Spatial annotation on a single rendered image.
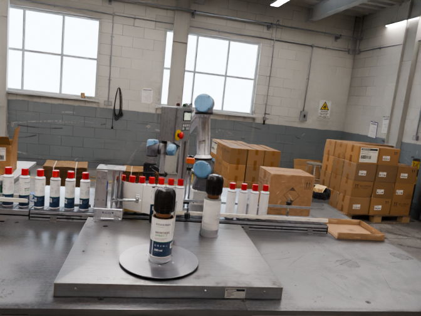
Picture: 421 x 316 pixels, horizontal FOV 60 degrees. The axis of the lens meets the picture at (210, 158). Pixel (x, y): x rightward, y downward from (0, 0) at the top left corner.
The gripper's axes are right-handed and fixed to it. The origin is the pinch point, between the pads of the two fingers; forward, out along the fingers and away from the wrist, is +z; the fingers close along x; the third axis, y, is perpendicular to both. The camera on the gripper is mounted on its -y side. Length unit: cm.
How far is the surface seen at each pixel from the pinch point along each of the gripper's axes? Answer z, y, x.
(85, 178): -18, 39, 45
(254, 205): -7, -53, 53
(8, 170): -20, 77, 42
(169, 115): -54, -2, 45
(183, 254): -1, -5, 102
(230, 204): -7, -39, 52
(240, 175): 43, -154, -273
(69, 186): -14, 47, 45
